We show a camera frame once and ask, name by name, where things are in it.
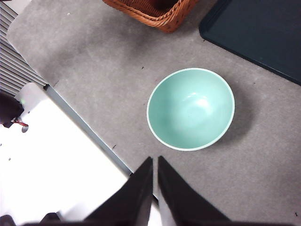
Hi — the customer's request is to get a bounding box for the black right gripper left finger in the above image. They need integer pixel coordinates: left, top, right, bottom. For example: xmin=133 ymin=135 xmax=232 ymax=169
xmin=84 ymin=156 xmax=154 ymax=226

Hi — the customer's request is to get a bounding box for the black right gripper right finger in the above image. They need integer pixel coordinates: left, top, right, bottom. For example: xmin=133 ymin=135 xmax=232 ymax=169
xmin=158 ymin=155 xmax=232 ymax=226

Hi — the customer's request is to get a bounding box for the teal ceramic bowl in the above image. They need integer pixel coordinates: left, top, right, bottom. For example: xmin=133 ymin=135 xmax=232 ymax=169
xmin=146 ymin=67 xmax=236 ymax=152

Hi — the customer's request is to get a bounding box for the white base platform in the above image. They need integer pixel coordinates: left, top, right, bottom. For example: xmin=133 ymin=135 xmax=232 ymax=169
xmin=0 ymin=82 xmax=165 ymax=226

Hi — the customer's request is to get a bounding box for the brown wicker basket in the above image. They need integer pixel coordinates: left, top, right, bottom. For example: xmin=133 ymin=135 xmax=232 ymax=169
xmin=103 ymin=0 xmax=200 ymax=33

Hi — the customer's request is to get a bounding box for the grey ribbed panel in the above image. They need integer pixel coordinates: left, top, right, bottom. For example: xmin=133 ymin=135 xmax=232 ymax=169
xmin=0 ymin=0 xmax=49 ymax=96

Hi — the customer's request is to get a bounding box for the dark green rectangular tray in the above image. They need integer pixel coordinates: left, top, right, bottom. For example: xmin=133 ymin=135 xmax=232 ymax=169
xmin=198 ymin=0 xmax=301 ymax=86

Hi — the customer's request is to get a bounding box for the black plug with cables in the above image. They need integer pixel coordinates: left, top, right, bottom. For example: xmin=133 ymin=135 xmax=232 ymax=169
xmin=0 ymin=91 xmax=29 ymax=133

